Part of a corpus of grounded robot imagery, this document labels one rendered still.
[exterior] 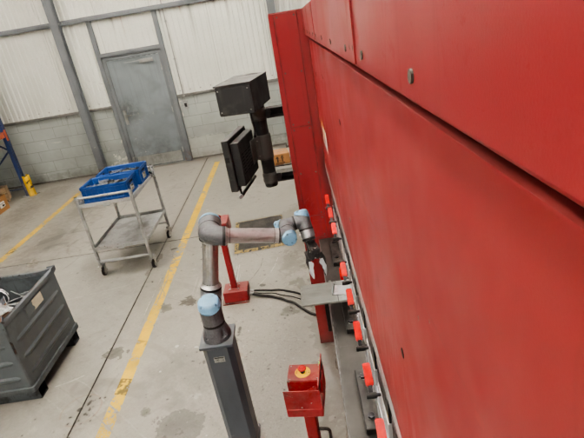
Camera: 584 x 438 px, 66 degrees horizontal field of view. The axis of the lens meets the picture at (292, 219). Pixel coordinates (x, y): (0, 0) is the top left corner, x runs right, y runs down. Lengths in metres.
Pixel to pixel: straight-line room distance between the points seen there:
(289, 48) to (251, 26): 6.32
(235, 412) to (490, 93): 2.62
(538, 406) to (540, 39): 0.21
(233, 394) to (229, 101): 1.75
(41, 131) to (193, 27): 3.67
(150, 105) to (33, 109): 2.26
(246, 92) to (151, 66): 6.49
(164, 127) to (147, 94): 0.69
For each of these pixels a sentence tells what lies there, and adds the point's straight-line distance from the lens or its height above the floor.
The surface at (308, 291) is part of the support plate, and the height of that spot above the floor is 1.00.
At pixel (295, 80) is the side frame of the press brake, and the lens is 2.79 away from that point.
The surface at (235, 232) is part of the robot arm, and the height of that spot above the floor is 1.35.
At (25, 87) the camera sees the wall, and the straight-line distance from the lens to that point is 10.28.
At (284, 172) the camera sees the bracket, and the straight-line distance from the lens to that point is 3.48.
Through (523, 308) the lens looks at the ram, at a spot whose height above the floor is 2.07.
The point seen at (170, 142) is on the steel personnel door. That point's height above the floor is 0.41.
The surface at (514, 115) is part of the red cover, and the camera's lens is 0.24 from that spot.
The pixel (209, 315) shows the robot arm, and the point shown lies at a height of 0.95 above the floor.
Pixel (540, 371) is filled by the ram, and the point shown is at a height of 2.04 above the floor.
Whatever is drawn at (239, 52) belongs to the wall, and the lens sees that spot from 9.10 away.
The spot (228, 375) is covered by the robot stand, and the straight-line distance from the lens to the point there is 2.60.
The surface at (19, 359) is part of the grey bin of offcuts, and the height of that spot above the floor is 0.39.
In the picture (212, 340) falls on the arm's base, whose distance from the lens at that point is 2.47.
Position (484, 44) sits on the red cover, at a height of 2.21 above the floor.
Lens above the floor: 2.24
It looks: 23 degrees down
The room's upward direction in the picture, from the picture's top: 10 degrees counter-clockwise
